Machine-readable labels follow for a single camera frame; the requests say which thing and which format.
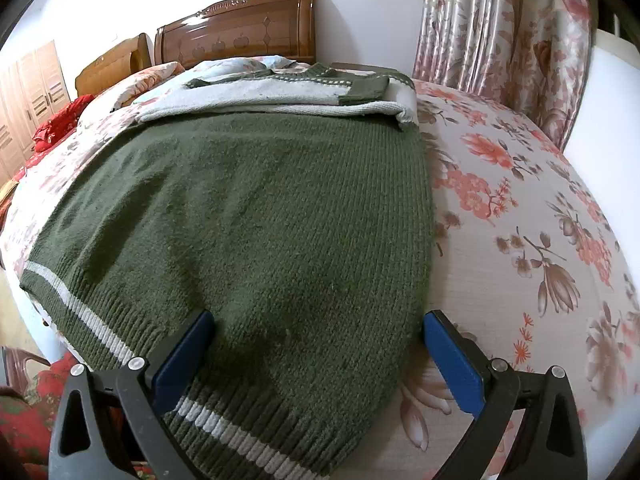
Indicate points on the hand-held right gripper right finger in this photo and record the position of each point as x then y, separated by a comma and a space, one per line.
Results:
452, 360

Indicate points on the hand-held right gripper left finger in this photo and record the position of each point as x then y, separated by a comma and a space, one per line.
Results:
181, 360

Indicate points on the green and white knit sweater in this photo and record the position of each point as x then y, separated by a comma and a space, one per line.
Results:
240, 240

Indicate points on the floral bed sheet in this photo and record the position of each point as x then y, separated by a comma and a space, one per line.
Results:
525, 240

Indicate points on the red floral blanket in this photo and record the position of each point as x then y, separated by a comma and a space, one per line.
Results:
30, 410

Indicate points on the red cloth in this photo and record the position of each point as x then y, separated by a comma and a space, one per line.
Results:
57, 125

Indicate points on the floral pillow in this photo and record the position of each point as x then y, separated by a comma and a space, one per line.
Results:
145, 82

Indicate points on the wooden wardrobe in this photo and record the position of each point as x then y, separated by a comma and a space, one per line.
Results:
27, 105

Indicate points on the light blue pillow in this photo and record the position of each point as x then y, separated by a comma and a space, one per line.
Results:
240, 67

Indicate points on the white board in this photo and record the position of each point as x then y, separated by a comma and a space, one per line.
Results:
607, 105

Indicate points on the small wooden headboard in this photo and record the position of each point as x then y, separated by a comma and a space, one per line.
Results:
112, 62

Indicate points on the floral curtain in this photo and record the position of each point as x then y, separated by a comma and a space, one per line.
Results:
505, 35

